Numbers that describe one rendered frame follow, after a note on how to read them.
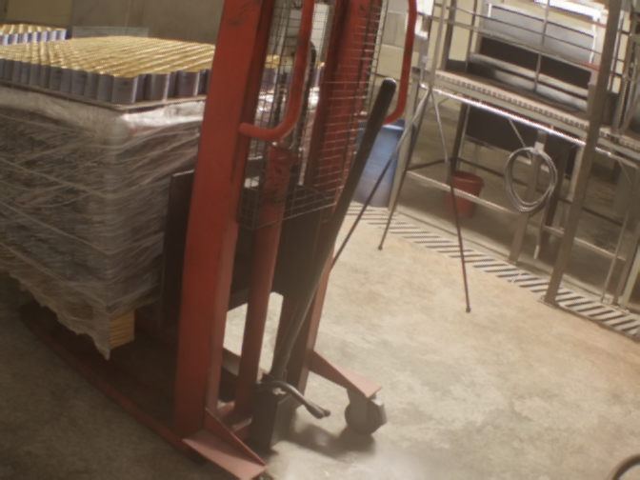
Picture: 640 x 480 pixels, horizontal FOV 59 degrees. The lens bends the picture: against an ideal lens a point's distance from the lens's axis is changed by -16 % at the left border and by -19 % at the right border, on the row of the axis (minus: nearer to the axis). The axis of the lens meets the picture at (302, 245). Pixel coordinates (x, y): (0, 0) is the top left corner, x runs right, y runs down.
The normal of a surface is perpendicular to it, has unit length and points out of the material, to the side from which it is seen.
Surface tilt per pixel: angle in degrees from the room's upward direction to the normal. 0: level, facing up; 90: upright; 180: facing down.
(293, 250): 90
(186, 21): 90
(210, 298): 90
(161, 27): 90
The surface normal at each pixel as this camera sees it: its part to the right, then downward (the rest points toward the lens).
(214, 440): 0.16, -0.91
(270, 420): -0.58, 0.22
